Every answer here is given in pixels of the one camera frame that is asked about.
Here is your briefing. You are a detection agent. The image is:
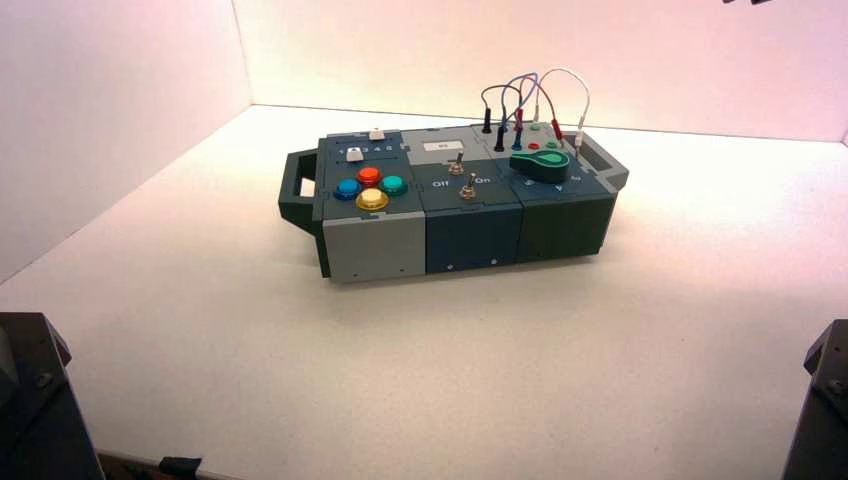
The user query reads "green and blue rotary knob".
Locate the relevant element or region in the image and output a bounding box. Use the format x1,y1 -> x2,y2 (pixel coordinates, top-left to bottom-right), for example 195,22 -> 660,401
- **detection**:
508,149 -> 571,185

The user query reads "grey and blue control box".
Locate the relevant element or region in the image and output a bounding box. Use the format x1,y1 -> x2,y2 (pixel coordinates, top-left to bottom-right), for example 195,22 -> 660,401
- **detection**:
278,122 -> 631,286

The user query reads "yellow round push button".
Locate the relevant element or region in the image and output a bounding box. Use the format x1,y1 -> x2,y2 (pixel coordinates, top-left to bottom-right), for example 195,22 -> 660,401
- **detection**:
355,188 -> 391,213

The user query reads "white banana plug cable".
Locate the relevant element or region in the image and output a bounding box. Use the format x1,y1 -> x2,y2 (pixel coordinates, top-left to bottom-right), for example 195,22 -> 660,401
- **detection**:
533,68 -> 592,157

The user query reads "black banana plug cable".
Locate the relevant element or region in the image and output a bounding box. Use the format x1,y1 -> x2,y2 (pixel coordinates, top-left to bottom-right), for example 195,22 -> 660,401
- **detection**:
480,84 -> 508,154

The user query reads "blue banana plug cable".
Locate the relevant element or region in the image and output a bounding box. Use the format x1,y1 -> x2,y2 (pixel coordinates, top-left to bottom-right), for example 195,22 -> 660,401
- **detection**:
500,72 -> 539,152

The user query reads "red banana plug cable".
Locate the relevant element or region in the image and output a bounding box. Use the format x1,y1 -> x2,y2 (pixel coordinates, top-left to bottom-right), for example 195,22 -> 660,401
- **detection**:
513,79 -> 566,148

